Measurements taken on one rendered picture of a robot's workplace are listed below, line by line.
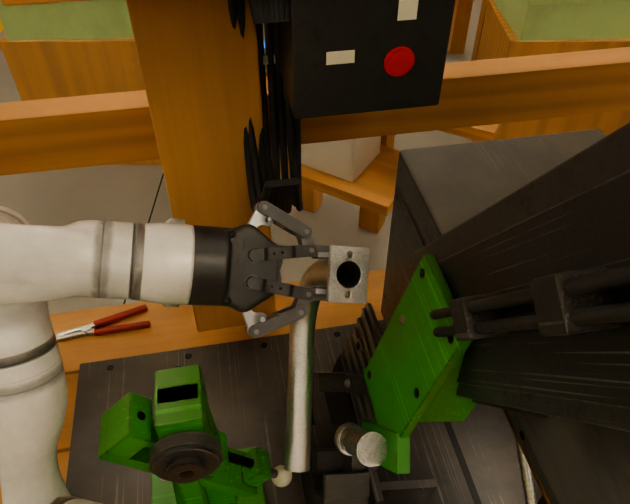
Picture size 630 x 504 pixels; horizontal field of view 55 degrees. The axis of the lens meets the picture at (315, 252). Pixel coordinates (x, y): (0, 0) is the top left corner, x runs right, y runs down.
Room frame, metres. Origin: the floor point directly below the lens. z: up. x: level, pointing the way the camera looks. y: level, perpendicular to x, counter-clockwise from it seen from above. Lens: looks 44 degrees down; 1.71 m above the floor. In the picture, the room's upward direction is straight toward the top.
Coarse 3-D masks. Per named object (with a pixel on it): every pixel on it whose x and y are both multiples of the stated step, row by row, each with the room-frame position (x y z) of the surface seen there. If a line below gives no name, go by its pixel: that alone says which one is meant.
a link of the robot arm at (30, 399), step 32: (0, 384) 0.29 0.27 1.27; (32, 384) 0.29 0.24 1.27; (64, 384) 0.31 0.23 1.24; (0, 416) 0.28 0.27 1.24; (32, 416) 0.28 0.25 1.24; (64, 416) 0.30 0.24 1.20; (0, 448) 0.27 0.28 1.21; (32, 448) 0.27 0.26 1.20; (0, 480) 0.26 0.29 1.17; (32, 480) 0.26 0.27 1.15
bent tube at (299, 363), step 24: (312, 264) 0.46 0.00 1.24; (336, 264) 0.41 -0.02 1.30; (360, 264) 0.41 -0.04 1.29; (336, 288) 0.39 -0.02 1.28; (360, 288) 0.40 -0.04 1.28; (312, 312) 0.46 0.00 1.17; (312, 336) 0.44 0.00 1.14; (288, 360) 0.42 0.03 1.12; (312, 360) 0.42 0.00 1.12; (288, 384) 0.40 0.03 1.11; (312, 384) 0.40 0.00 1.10; (288, 408) 0.38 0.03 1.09; (288, 432) 0.36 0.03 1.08; (288, 456) 0.33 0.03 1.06
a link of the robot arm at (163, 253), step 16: (144, 224) 0.41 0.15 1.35; (160, 224) 0.41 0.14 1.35; (176, 224) 0.41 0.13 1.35; (144, 240) 0.38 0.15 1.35; (160, 240) 0.38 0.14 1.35; (176, 240) 0.39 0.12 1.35; (192, 240) 0.39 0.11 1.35; (144, 256) 0.37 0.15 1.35; (160, 256) 0.37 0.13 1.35; (176, 256) 0.37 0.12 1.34; (192, 256) 0.38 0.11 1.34; (144, 272) 0.36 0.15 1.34; (160, 272) 0.36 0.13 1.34; (176, 272) 0.36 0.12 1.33; (192, 272) 0.37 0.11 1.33; (144, 288) 0.36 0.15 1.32; (160, 288) 0.36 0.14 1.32; (176, 288) 0.36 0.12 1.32; (176, 304) 0.40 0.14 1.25
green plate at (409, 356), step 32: (416, 288) 0.43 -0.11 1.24; (448, 288) 0.40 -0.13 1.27; (416, 320) 0.41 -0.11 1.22; (448, 320) 0.37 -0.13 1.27; (384, 352) 0.42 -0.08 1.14; (416, 352) 0.38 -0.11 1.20; (448, 352) 0.34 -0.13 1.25; (384, 384) 0.40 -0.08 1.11; (416, 384) 0.35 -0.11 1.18; (448, 384) 0.35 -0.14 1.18; (384, 416) 0.37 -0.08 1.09; (416, 416) 0.33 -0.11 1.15; (448, 416) 0.35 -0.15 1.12
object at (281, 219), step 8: (264, 208) 0.44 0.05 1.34; (272, 208) 0.44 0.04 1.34; (272, 216) 0.44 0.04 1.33; (280, 216) 0.44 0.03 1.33; (288, 216) 0.44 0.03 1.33; (280, 224) 0.44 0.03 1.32; (288, 224) 0.44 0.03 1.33; (296, 224) 0.44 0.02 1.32; (304, 224) 0.44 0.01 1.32; (288, 232) 0.45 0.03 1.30; (296, 232) 0.43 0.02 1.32; (304, 232) 0.43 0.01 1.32
